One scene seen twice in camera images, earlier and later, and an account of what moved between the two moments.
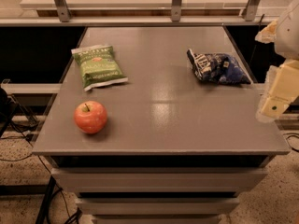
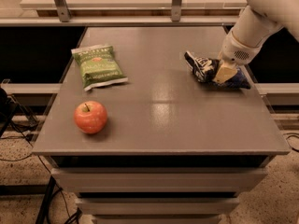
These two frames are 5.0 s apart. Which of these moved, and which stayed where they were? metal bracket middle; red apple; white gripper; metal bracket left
Moved: white gripper
Stayed: red apple; metal bracket middle; metal bracket left
